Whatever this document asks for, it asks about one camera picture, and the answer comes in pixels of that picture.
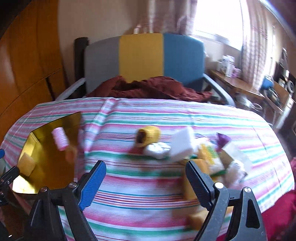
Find purple candy packet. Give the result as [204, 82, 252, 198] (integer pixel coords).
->
[217, 133, 231, 148]

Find red bedding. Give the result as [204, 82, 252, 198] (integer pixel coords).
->
[261, 157, 296, 241]

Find wooden side desk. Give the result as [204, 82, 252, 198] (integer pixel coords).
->
[209, 70, 264, 100]

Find rice cracker snack packet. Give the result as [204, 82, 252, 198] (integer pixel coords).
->
[198, 144, 225, 175]

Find patterned curtain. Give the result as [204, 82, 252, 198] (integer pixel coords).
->
[133, 0, 197, 36]

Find yellow knitted cup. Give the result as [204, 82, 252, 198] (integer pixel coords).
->
[135, 126, 161, 148]

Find wooden wardrobe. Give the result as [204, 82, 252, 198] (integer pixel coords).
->
[1, 1, 68, 138]

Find grey yellow blue chair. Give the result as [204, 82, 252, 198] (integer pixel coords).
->
[56, 33, 235, 106]

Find gold metal tray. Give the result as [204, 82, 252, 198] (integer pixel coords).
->
[12, 112, 81, 195]

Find white crinkled plastic bag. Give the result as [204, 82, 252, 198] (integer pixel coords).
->
[143, 142, 171, 160]

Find white boxes on desk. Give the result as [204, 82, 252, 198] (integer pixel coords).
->
[216, 55, 241, 78]

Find striped tablecloth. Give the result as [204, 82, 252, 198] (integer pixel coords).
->
[1, 98, 295, 240]

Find pink hair roller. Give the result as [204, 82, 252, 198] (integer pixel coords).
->
[52, 127, 69, 151]

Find dark red cloth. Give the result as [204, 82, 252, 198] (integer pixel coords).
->
[86, 76, 212, 102]

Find white soap block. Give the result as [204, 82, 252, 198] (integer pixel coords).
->
[169, 126, 197, 162]

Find black rolled mat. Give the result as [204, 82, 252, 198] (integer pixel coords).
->
[74, 37, 89, 81]

